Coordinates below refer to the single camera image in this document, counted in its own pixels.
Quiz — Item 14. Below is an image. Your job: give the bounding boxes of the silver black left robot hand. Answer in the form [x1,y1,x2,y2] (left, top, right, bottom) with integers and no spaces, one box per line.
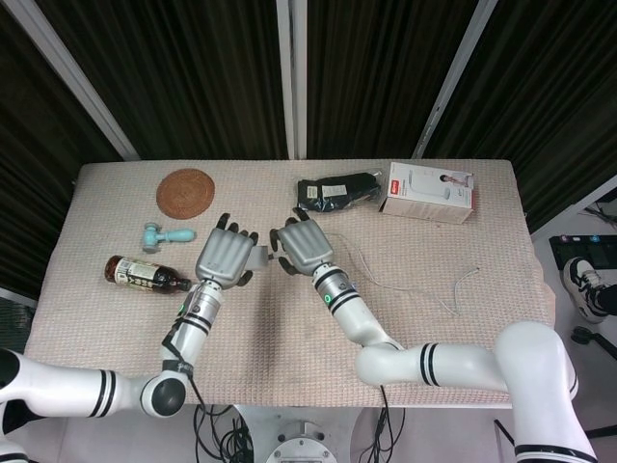
[192,213,259,290]

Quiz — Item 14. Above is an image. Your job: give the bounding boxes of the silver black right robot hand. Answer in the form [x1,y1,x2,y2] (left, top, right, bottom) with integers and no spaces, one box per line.
[268,207,335,277]

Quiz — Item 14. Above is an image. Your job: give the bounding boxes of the white charger adapter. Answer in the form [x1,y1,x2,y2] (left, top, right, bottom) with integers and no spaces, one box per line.
[248,245,271,271]

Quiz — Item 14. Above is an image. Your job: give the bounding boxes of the white usb cable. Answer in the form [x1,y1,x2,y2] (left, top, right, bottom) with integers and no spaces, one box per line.
[268,232,481,317]

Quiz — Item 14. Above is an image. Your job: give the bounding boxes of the grey round robot base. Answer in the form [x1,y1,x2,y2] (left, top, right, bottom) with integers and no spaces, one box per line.
[264,419,338,463]

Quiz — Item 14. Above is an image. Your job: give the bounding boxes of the teal massage hammer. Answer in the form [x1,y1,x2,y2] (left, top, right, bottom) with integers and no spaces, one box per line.
[141,221,198,254]

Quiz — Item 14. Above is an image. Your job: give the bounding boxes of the black socks in plastic bag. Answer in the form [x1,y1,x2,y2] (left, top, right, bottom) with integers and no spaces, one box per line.
[295,168,387,216]

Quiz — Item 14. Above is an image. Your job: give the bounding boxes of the round woven brown coaster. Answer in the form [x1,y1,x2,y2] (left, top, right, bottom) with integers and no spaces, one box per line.
[155,167,216,219]

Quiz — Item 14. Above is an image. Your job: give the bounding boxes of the dark drink bottle with label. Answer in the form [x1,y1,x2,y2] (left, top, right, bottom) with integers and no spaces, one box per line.
[104,256,193,292]

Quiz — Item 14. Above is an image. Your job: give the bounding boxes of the beige waffle table cover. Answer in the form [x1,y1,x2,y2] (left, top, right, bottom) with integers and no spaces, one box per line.
[23,158,555,409]

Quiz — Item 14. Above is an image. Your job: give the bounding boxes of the white red product box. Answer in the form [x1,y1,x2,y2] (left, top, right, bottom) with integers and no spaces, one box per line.
[377,161,480,226]

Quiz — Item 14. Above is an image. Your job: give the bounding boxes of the dark pleated curtain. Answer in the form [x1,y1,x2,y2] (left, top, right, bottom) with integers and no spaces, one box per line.
[0,0,617,300]

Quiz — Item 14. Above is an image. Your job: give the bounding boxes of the black stand rod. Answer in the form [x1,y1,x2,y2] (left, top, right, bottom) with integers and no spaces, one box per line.
[494,418,520,448]

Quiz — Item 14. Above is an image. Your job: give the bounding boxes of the white black sneaker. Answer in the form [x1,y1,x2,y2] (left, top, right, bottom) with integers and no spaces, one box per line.
[563,257,617,324]

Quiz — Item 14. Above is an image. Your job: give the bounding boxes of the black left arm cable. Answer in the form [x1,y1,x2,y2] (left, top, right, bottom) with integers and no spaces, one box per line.
[161,332,206,411]

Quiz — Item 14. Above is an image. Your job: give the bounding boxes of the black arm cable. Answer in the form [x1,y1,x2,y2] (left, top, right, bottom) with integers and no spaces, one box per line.
[161,332,206,411]
[370,383,392,463]

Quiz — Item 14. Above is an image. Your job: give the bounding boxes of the white upright frame post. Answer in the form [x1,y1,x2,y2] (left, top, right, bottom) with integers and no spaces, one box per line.
[275,0,309,160]

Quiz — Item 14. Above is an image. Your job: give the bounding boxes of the black floor cable bundle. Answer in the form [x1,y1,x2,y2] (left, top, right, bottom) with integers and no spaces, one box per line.
[192,403,259,463]

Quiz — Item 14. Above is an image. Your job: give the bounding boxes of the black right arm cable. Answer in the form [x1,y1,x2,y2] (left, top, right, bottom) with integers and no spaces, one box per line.
[370,383,392,463]

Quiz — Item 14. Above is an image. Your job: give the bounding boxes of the white slanted frame post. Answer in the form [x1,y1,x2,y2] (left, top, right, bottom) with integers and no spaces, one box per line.
[0,0,141,160]
[412,0,502,158]

